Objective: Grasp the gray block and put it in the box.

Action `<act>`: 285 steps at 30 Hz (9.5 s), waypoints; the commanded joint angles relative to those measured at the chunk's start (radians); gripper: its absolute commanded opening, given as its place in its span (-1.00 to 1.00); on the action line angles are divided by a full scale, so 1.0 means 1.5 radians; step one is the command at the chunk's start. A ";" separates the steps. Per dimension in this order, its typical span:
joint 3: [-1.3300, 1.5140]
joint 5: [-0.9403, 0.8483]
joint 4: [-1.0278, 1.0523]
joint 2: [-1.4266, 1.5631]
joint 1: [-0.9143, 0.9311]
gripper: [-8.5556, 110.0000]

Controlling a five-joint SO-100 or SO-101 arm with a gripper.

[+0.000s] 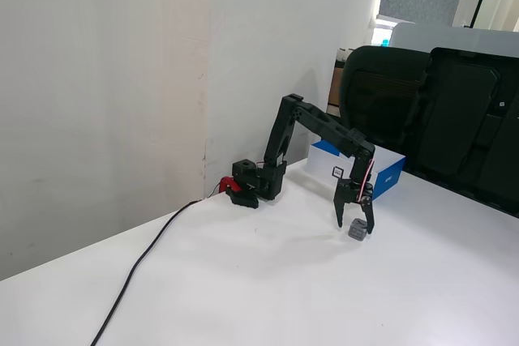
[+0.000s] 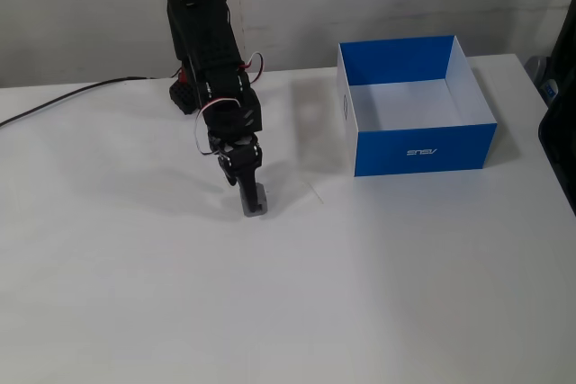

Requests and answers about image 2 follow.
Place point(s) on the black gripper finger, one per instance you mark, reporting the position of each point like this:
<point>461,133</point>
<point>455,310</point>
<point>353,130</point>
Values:
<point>249,190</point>
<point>228,173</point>

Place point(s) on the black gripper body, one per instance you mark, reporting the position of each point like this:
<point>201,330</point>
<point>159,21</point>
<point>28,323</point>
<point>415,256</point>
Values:
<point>240,160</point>

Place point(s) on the gray block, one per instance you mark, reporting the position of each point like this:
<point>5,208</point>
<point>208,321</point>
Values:
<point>264,204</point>

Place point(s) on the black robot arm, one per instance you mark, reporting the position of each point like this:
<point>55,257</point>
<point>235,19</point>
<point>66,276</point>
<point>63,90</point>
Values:
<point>202,33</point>

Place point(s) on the blue and white cardboard box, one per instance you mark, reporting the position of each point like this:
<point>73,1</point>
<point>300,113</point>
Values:
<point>418,150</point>

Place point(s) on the red and black table clamp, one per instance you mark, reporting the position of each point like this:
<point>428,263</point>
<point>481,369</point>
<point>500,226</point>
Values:
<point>180,94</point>

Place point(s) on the gray item with blue label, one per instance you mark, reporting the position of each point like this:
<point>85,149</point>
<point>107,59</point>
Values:
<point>537,71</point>

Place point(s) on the black plastic chair back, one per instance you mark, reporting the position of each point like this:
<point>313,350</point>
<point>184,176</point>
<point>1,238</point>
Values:
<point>560,159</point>

